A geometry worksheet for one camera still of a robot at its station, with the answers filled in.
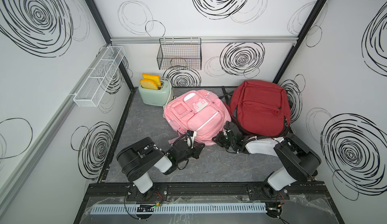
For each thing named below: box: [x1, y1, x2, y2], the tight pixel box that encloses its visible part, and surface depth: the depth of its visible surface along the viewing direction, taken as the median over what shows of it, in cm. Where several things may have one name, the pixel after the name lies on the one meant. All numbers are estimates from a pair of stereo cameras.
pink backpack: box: [162, 89, 232, 146], surface depth 99 cm
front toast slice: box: [140, 79, 159, 90], surface depth 98 cm
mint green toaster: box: [138, 79, 172, 107], surface depth 101 cm
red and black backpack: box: [266, 109, 291, 138], surface depth 93 cm
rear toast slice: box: [142, 73, 162, 86], surface depth 98 cm
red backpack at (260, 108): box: [226, 80, 291, 138], surface depth 98 cm
